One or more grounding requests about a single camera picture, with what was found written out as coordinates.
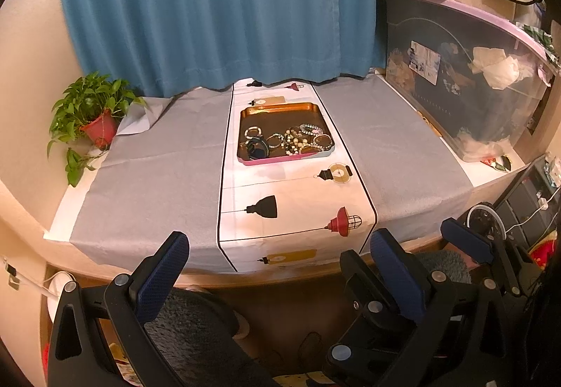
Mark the round white-rimmed black object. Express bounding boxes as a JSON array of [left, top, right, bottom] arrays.
[[465, 202, 507, 239]]

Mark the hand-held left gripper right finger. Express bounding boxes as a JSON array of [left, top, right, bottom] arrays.
[[370, 228, 529, 387]]

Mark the red green packet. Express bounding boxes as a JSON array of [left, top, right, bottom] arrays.
[[480, 155, 513, 173]]

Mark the copper tray with pink rim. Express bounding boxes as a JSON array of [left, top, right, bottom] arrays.
[[237, 102, 336, 168]]

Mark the white lamp-print table runner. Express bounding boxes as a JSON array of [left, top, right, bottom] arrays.
[[217, 79, 378, 274]]

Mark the white round object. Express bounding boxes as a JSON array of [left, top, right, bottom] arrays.
[[44, 271, 77, 326]]

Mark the small grey fuzzy cushion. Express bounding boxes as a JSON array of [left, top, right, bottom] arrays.
[[414, 249, 474, 287]]

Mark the large grey fuzzy cushion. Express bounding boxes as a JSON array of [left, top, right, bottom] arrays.
[[144, 286, 281, 387]]

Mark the blue curtain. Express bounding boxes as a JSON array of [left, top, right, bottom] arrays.
[[58, 0, 386, 99]]

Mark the red floral blanket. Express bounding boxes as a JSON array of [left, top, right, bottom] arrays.
[[528, 229, 561, 269]]

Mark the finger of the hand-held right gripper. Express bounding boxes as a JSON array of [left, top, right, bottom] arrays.
[[326, 250, 439, 387], [440, 217, 542, 298]]

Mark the black wrist watch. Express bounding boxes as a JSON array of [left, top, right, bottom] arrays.
[[243, 139, 269, 161]]

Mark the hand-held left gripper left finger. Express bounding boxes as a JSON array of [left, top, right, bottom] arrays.
[[46, 230, 191, 387]]

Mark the white crumpled cloth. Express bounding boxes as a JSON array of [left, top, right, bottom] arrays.
[[469, 46, 542, 90]]

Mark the clear storage bin purple lid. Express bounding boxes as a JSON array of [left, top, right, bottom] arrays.
[[380, 0, 561, 163]]

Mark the white charger with cable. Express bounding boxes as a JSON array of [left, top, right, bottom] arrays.
[[504, 194, 561, 234]]

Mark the grey tablecloth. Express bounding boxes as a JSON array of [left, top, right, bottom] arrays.
[[70, 74, 476, 274]]

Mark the green plant in red pot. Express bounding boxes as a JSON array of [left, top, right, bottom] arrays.
[[47, 72, 147, 188]]

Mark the white cable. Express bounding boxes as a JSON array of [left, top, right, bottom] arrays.
[[0, 256, 58, 296]]

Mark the green checkered cloth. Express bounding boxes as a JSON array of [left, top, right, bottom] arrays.
[[515, 21, 561, 63]]

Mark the white label card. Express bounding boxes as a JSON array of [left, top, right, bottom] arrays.
[[408, 41, 441, 85]]

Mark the beige wooden bead bracelet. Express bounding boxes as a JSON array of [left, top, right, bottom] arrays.
[[284, 129, 307, 156]]

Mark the black drawer unit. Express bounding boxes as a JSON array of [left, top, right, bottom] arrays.
[[493, 159, 561, 252]]

